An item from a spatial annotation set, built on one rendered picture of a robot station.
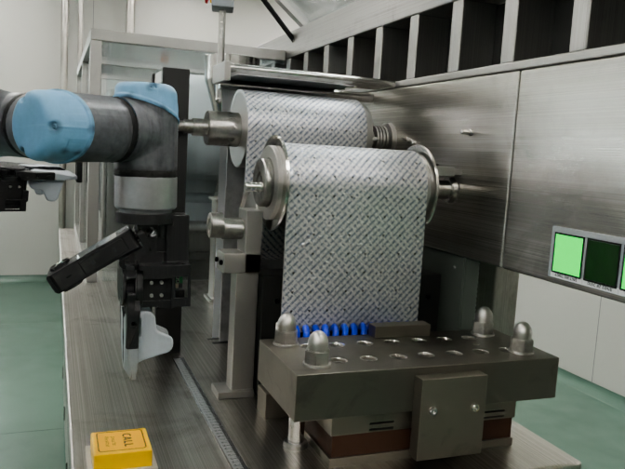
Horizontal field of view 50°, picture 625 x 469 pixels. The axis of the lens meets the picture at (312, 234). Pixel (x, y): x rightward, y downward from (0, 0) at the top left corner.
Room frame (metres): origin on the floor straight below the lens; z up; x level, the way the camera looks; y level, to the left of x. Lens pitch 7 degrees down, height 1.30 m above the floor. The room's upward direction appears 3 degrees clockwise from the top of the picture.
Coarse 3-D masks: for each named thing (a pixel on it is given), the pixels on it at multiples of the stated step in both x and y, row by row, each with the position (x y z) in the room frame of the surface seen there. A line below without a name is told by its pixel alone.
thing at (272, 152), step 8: (264, 152) 1.06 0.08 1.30; (272, 152) 1.02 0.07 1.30; (272, 160) 1.02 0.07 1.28; (280, 160) 1.00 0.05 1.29; (280, 168) 1.00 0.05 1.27; (280, 176) 0.99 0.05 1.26; (280, 184) 0.99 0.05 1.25; (280, 192) 0.99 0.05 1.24; (272, 200) 1.01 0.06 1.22; (280, 200) 1.00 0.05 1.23; (264, 208) 1.05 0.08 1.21; (272, 208) 1.01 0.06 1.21; (264, 216) 1.04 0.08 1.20; (272, 216) 1.02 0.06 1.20
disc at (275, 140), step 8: (272, 136) 1.05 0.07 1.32; (272, 144) 1.05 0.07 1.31; (280, 144) 1.01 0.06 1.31; (280, 152) 1.01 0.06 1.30; (288, 160) 0.99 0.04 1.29; (288, 168) 0.98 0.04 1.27; (288, 176) 0.98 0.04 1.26; (288, 184) 0.98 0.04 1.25; (288, 192) 0.98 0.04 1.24; (280, 208) 1.00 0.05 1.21; (280, 216) 1.00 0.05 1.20; (272, 224) 1.03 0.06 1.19; (280, 224) 1.01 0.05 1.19
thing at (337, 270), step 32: (288, 224) 0.99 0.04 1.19; (320, 224) 1.01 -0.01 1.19; (352, 224) 1.03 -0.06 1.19; (384, 224) 1.05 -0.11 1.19; (416, 224) 1.07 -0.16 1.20; (288, 256) 0.99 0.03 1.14; (320, 256) 1.01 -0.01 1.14; (352, 256) 1.03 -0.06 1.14; (384, 256) 1.05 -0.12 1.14; (416, 256) 1.07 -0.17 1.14; (288, 288) 0.99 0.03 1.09; (320, 288) 1.01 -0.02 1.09; (352, 288) 1.03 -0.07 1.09; (384, 288) 1.05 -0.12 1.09; (416, 288) 1.07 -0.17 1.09; (320, 320) 1.01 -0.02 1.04; (352, 320) 1.03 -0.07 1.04; (384, 320) 1.05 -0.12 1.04; (416, 320) 1.07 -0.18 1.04
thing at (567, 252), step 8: (560, 240) 0.90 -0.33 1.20; (568, 240) 0.88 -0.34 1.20; (576, 240) 0.87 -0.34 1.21; (560, 248) 0.90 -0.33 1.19; (568, 248) 0.88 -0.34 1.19; (576, 248) 0.87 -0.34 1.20; (560, 256) 0.89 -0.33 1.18; (568, 256) 0.88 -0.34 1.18; (576, 256) 0.87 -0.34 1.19; (560, 264) 0.89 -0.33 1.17; (568, 264) 0.88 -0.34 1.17; (576, 264) 0.87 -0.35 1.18; (568, 272) 0.88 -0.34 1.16; (576, 272) 0.86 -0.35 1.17
